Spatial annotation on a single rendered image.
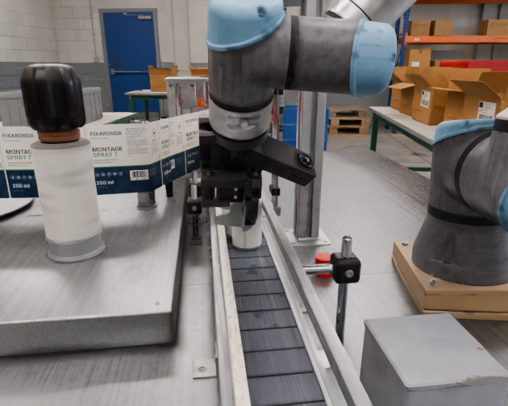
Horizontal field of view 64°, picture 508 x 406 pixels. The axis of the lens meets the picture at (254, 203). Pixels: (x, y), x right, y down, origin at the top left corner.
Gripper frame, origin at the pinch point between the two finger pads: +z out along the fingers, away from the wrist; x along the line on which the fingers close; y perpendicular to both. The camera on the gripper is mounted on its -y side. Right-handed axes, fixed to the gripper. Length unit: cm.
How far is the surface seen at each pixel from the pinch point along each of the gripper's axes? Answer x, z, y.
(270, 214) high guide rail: 1.6, -4.1, -3.0
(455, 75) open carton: -177, 81, -154
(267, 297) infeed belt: 14.3, -1.9, -1.1
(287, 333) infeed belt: 21.1, -5.8, -2.3
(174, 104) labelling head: -53, 14, 14
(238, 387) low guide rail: 29.3, -14.6, 4.5
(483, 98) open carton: -120, 59, -132
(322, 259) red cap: 3.5, 6.3, -12.8
